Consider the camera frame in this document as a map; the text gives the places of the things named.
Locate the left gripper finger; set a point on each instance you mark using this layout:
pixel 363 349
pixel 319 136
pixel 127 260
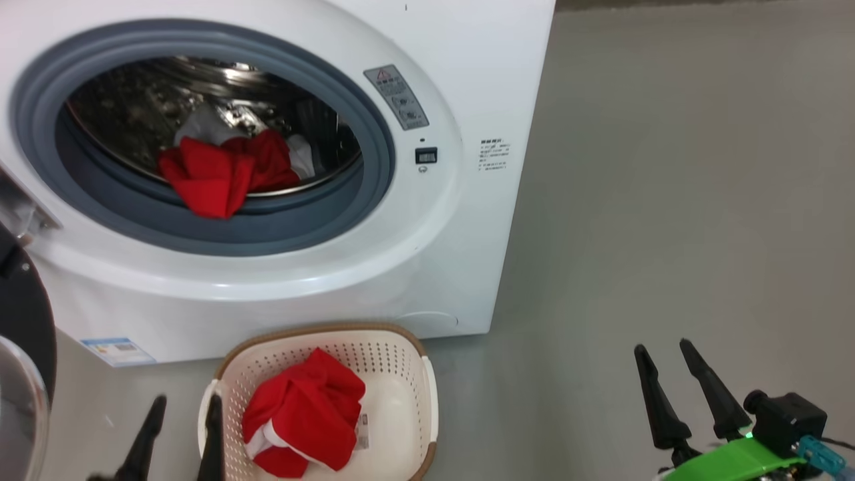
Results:
pixel 145 447
pixel 212 447

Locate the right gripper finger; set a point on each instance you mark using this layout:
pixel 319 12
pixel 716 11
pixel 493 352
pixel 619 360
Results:
pixel 721 404
pixel 661 407

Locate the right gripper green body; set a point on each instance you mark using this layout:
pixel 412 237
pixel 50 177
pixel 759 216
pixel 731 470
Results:
pixel 735 464

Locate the red garment with white trim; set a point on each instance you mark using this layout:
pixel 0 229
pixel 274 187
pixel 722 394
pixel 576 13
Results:
pixel 300 407

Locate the dark round washer door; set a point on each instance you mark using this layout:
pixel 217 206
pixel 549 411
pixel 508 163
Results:
pixel 27 314

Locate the plain red garment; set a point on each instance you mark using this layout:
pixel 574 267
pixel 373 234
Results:
pixel 207 180

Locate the white barcode basket sticker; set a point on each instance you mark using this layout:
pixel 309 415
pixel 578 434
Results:
pixel 363 431

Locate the cream perforated laundry basket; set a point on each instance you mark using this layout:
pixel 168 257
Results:
pixel 397 401

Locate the white front-loading washing machine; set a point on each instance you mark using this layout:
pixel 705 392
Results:
pixel 467 254

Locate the blue energy label sticker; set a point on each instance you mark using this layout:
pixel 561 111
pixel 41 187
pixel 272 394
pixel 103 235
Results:
pixel 117 351

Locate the grey warning sticker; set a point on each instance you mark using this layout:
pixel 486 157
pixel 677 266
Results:
pixel 397 97

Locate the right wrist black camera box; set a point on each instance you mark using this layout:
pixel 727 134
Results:
pixel 788 417

